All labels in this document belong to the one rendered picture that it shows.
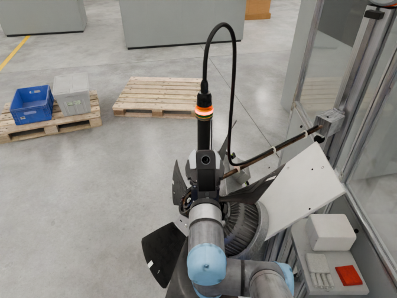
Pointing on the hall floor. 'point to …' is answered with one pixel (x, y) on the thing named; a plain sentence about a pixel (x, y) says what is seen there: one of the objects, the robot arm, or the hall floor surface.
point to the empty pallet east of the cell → (158, 97)
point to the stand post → (276, 246)
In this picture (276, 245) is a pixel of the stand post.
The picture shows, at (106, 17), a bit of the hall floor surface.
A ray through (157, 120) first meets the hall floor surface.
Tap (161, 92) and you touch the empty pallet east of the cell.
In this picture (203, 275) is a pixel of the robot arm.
